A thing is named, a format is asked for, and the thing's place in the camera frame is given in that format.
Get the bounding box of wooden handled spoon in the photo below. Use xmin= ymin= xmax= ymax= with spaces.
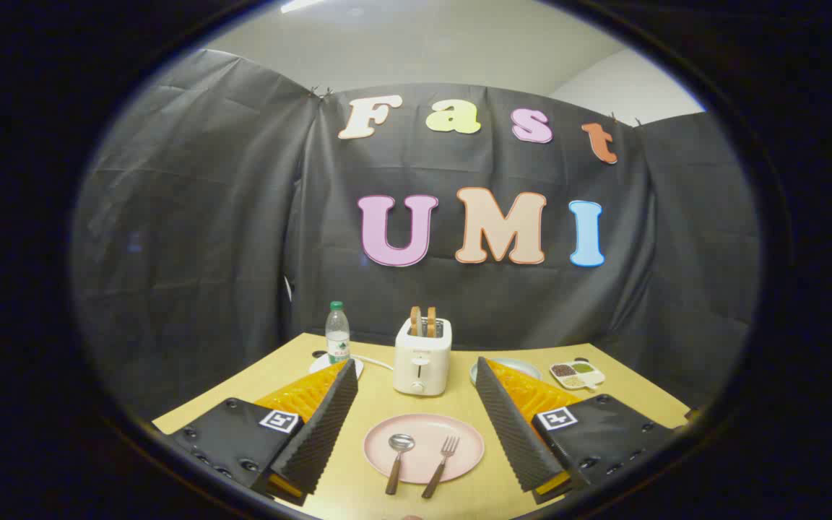
xmin=386 ymin=434 xmax=416 ymax=495

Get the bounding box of wooden handled fork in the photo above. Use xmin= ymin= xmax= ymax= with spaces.
xmin=422 ymin=435 xmax=460 ymax=500

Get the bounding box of pale blue plate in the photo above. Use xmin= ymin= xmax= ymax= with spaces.
xmin=469 ymin=357 xmax=542 ymax=386

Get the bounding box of pink plate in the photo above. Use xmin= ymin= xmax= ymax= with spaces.
xmin=363 ymin=414 xmax=485 ymax=485

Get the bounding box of divided condiment dish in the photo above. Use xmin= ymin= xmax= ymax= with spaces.
xmin=550 ymin=360 xmax=606 ymax=391

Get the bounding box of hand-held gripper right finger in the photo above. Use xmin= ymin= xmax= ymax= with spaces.
xmin=475 ymin=356 xmax=677 ymax=505

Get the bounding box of black backdrop cloth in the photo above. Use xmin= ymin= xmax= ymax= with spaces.
xmin=71 ymin=49 xmax=761 ymax=422

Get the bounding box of clear plastic water bottle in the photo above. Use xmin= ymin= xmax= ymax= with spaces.
xmin=325 ymin=301 xmax=351 ymax=364

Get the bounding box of white saucer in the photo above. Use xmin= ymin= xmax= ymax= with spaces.
xmin=308 ymin=353 xmax=364 ymax=381

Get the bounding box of white toaster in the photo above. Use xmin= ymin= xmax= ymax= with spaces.
xmin=393 ymin=316 xmax=453 ymax=397

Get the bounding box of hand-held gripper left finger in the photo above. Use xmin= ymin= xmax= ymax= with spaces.
xmin=169 ymin=359 xmax=359 ymax=506

